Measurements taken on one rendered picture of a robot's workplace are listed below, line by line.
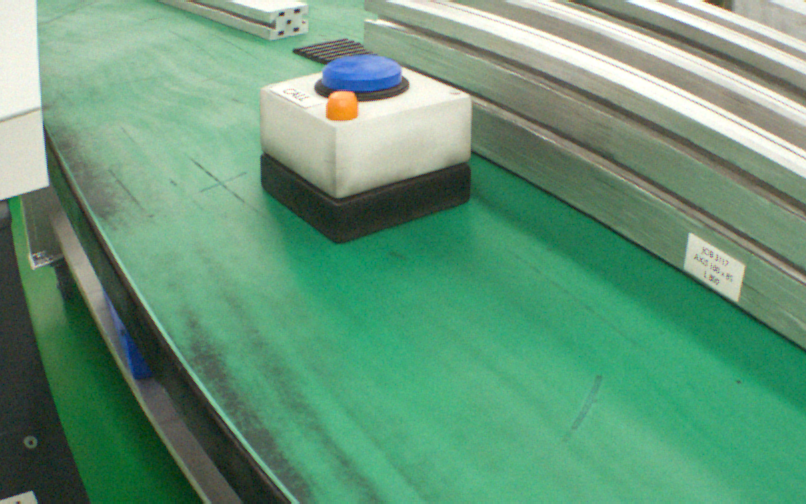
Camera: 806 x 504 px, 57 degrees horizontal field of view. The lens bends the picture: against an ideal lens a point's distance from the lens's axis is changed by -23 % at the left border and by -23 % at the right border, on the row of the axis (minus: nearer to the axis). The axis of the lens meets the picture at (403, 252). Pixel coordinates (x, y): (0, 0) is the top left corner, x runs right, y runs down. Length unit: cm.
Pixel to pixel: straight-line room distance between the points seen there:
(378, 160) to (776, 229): 20
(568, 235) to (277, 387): 18
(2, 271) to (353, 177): 26
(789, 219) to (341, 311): 21
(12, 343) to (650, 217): 41
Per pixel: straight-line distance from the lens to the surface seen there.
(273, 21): 80
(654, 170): 43
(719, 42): 61
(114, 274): 45
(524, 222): 46
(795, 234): 38
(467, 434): 32
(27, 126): 54
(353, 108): 42
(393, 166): 44
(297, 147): 45
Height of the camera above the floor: 99
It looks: 29 degrees down
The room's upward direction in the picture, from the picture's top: 1 degrees clockwise
